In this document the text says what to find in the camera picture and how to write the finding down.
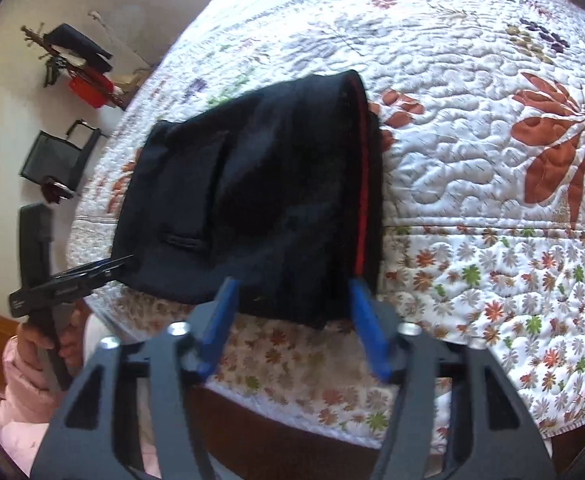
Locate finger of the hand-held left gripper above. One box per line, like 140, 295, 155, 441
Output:
55, 255, 136, 278
92, 265, 123, 288

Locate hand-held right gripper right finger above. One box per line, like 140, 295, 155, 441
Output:
348, 277, 555, 480

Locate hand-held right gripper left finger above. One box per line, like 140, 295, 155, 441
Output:
31, 276, 240, 480

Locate black pants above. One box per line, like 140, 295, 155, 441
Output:
110, 70, 385, 331

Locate person's left forearm pink sleeve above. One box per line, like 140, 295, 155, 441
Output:
0, 337, 73, 476

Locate person's left hand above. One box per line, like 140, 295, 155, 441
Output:
16, 305, 86, 391

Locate black flat panel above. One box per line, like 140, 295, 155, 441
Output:
20, 205, 53, 286

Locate dark red bag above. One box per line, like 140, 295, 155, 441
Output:
42, 176, 73, 204

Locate black mesh chair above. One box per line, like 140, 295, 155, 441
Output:
20, 119, 102, 196

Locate wooden coat rack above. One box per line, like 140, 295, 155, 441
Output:
21, 24, 128, 110

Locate black clothes hangers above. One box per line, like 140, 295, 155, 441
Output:
44, 57, 70, 87

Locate dark hanging garment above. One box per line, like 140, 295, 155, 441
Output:
45, 23, 114, 73

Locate white floral quilted bedspread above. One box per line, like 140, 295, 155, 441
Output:
67, 0, 585, 451

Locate brown wooden bed frame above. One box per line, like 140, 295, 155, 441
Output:
187, 385, 388, 480

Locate white wall cable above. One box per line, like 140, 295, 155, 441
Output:
88, 10, 148, 76

